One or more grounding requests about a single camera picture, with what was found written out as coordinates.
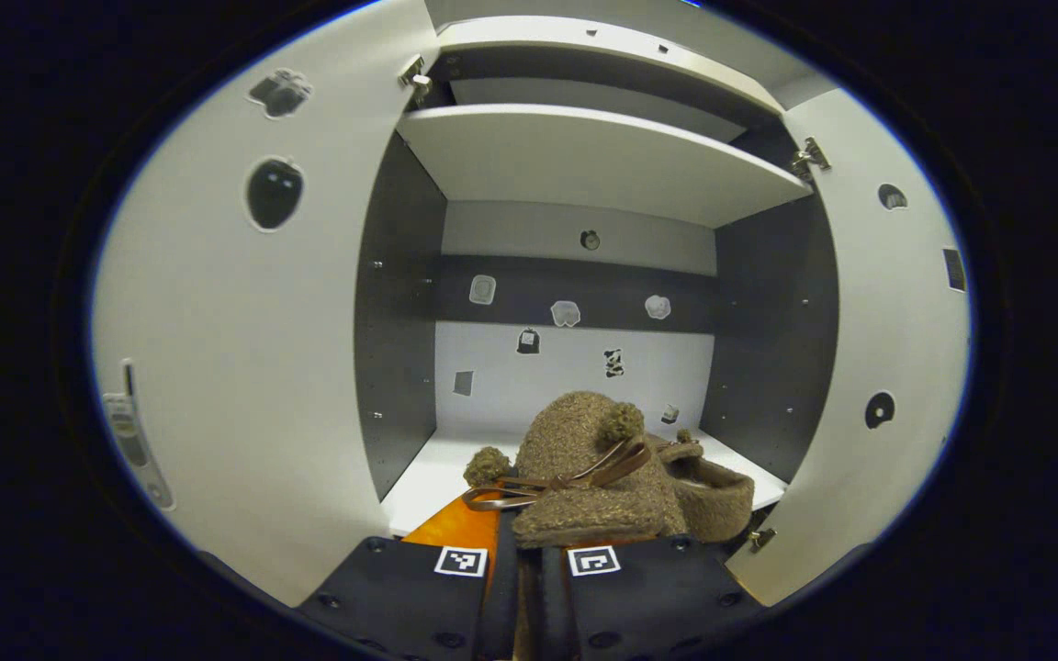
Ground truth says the white shoe cabinet door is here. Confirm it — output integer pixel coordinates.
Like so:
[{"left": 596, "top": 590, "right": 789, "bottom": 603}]
[
  {"left": 91, "top": 0, "right": 444, "bottom": 609},
  {"left": 725, "top": 87, "right": 973, "bottom": 609}
]

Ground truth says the white cabinet shelf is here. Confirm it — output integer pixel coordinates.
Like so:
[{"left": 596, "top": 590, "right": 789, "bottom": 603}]
[{"left": 397, "top": 103, "right": 813, "bottom": 230}]

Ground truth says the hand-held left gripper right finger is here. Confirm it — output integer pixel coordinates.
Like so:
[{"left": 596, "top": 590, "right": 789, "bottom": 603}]
[{"left": 538, "top": 534, "right": 767, "bottom": 661}]

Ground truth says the brown fuzzy shoe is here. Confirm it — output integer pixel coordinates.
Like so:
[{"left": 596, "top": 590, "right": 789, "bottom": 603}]
[
  {"left": 462, "top": 390, "right": 688, "bottom": 552},
  {"left": 648, "top": 429, "right": 757, "bottom": 543}
]

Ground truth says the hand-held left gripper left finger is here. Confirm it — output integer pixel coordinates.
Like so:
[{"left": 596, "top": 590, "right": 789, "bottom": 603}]
[{"left": 293, "top": 499, "right": 523, "bottom": 661}]

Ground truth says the white shoe cabinet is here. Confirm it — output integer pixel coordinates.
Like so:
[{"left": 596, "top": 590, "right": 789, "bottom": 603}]
[{"left": 355, "top": 0, "right": 842, "bottom": 552}]

